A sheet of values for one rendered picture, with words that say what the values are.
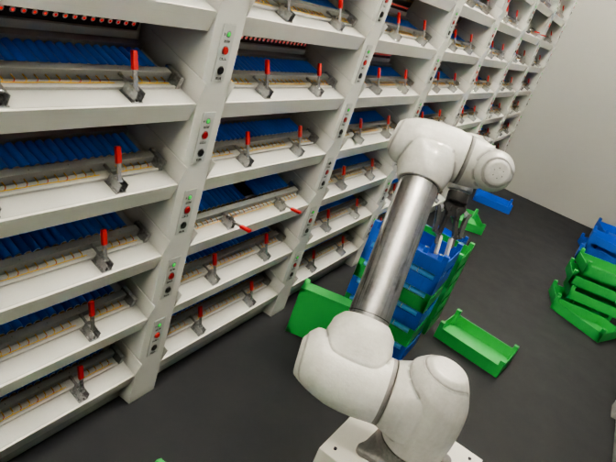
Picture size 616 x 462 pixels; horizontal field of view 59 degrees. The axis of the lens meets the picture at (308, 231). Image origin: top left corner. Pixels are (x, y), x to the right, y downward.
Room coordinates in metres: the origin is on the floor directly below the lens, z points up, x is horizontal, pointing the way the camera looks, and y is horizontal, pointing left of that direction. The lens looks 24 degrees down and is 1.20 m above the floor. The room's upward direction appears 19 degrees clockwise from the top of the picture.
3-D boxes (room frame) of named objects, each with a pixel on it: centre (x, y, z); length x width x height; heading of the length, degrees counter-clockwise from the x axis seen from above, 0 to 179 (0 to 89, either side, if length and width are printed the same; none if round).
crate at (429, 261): (1.92, -0.40, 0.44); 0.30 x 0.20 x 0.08; 67
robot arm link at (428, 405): (1.01, -0.38, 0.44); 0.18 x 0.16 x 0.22; 84
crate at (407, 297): (1.92, -0.40, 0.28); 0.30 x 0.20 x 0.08; 67
